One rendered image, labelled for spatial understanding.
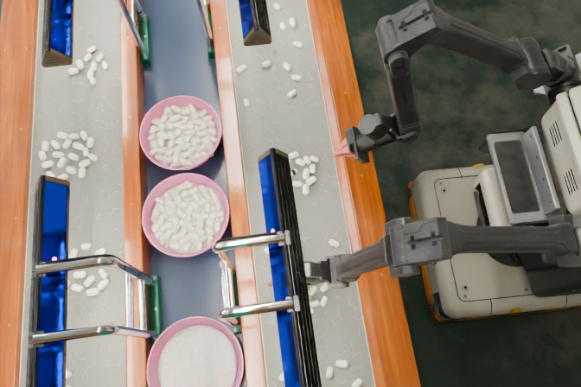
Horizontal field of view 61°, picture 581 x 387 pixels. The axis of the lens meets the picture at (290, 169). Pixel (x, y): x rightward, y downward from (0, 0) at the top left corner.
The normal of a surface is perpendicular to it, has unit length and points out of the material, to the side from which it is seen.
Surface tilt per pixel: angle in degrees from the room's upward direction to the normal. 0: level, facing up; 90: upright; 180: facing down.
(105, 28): 0
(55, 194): 58
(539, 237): 18
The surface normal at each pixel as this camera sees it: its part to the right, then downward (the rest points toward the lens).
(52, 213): 0.84, -0.29
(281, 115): 0.01, -0.35
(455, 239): 0.32, -0.30
